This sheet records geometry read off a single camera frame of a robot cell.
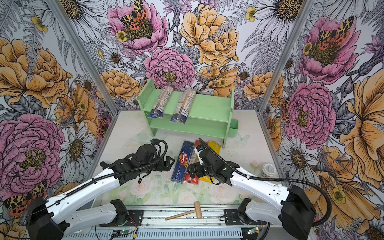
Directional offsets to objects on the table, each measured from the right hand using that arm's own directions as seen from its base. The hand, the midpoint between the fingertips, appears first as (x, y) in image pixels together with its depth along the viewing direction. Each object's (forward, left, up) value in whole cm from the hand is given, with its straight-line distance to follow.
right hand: (196, 172), depth 79 cm
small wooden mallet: (-16, -1, -9) cm, 18 cm away
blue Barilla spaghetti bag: (+9, +8, -6) cm, 13 cm away
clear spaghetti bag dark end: (+25, +19, +21) cm, 38 cm away
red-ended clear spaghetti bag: (+1, +5, -8) cm, 10 cm away
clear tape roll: (+2, -40, -4) cm, 40 cm away
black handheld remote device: (+8, +53, -5) cm, 54 cm away
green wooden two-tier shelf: (+26, -9, +16) cm, 32 cm away
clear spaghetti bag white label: (+24, +7, +20) cm, 32 cm away
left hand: (+3, +16, +4) cm, 16 cm away
